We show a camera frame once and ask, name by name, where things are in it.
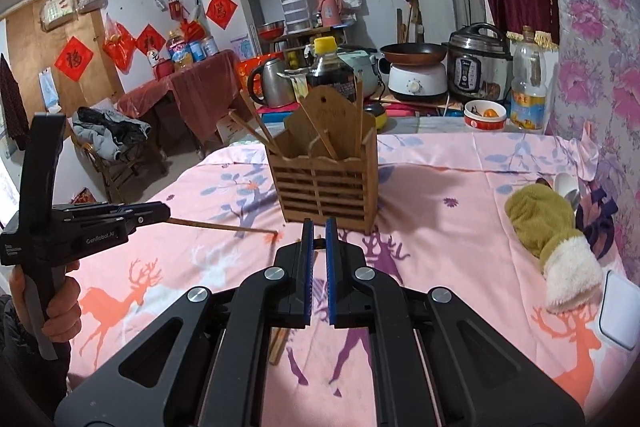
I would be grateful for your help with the red printed box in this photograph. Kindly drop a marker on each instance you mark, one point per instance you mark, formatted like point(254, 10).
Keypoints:
point(84, 197)

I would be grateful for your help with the person's left forearm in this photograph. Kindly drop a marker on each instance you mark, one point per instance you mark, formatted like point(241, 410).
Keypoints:
point(20, 357)

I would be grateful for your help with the clear cooking oil bottle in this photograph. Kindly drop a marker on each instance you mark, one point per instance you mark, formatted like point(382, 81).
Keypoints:
point(528, 92)

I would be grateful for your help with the wooden door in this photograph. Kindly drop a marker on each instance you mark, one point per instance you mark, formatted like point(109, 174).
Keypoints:
point(35, 82)

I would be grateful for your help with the pink thermos flask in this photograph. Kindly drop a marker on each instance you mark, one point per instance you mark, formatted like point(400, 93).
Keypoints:
point(330, 9)

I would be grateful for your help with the red metal basin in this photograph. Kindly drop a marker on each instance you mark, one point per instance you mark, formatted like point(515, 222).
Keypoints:
point(271, 29)

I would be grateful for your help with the dark sauce bottle yellow cap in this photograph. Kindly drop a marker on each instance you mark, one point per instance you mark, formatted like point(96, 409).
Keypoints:
point(327, 69)

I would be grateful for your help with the blue label tin can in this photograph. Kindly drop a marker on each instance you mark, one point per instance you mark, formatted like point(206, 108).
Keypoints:
point(197, 50)
point(210, 46)

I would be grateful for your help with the person's left hand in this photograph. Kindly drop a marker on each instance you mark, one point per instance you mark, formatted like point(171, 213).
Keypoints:
point(65, 307)

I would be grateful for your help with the group of wooden chopsticks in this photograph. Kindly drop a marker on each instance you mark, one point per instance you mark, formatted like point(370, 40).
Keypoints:
point(319, 133)

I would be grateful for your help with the floral foil wall sheet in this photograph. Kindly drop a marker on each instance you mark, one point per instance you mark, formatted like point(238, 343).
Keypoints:
point(600, 57)

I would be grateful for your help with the yellow oil jug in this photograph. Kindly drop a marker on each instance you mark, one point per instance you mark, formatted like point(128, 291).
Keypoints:
point(179, 52)

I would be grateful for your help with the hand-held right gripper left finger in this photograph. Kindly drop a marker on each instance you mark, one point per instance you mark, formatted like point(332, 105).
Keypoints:
point(310, 277)

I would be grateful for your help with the red gift bag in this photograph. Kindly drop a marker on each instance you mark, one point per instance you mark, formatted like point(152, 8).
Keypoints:
point(250, 69)

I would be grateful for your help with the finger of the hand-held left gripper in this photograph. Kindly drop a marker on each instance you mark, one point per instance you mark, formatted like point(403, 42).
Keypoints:
point(145, 208)
point(145, 221)

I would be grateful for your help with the black silver pressure cooker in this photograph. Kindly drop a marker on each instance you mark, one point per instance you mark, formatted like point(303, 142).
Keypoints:
point(477, 67)

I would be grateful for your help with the white refrigerator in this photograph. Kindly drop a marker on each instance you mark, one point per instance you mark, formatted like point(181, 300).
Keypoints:
point(245, 17)

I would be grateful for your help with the stacked steamer green lid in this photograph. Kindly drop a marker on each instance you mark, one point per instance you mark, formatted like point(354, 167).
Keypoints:
point(293, 2)

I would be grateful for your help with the wooden slatted chopstick holder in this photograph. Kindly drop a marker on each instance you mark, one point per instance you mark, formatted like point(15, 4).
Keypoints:
point(320, 187)

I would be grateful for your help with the pile of dark clothes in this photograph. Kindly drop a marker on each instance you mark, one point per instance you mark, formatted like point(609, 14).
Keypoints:
point(107, 132)

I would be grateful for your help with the small red pot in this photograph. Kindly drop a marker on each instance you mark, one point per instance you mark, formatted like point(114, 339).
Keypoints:
point(163, 69)

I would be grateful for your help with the dark printed cloth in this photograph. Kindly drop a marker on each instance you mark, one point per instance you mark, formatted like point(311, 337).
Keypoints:
point(597, 217)

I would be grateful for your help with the steel electric kettle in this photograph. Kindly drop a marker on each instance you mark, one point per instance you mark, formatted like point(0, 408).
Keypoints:
point(272, 84)

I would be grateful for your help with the wooden chair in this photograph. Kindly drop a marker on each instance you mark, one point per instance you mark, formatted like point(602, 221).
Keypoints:
point(125, 172)

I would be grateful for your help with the white rectangular object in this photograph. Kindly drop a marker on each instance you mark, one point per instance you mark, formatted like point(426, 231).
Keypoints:
point(620, 312)

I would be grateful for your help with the dark hanging garment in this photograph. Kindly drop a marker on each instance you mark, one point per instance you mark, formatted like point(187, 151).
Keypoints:
point(12, 102)

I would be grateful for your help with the dark frying pan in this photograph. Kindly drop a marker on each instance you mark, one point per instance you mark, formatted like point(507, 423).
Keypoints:
point(412, 53)

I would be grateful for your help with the single wooden chopstick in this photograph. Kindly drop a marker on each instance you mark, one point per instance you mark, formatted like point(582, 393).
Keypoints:
point(278, 347)
point(225, 227)

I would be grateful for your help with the red white bowl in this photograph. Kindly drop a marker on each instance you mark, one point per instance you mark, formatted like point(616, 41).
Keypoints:
point(485, 119)

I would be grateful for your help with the table with red cover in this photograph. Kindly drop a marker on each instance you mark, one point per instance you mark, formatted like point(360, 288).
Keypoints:
point(195, 97)

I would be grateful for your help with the green mitten white cuff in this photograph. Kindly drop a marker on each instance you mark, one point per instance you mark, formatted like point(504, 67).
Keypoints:
point(545, 227)

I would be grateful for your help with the pink deer print bedsheet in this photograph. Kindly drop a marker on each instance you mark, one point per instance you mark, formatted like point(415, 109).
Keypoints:
point(450, 232)

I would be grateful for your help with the red diamond paper poster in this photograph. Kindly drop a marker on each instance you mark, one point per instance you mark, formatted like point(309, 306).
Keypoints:
point(74, 59)
point(221, 11)
point(151, 44)

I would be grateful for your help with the pale green rice cooker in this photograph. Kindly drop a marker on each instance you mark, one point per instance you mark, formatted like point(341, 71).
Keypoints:
point(367, 72)

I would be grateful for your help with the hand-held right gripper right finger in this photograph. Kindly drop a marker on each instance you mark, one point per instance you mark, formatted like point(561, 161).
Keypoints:
point(330, 277)

